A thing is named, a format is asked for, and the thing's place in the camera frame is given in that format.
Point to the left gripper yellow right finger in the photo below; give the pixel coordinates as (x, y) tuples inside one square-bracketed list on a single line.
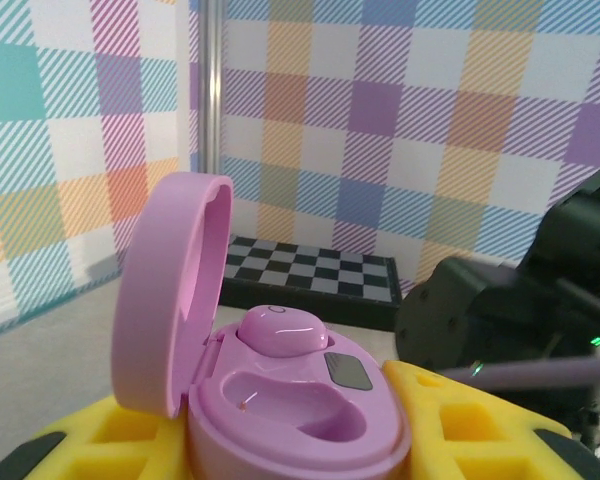
[(480, 440)]

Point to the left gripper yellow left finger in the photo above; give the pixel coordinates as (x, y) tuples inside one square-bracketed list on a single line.
[(105, 450)]

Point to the pink earbud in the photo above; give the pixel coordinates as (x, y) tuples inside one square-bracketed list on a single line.
[(280, 332)]

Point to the pink earbud charging case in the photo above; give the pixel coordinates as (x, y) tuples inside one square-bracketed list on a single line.
[(290, 420)]

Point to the black grey chessboard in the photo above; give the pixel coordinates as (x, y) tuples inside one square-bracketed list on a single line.
[(305, 272)]

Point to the aluminium frame post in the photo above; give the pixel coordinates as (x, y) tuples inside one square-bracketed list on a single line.
[(213, 75)]

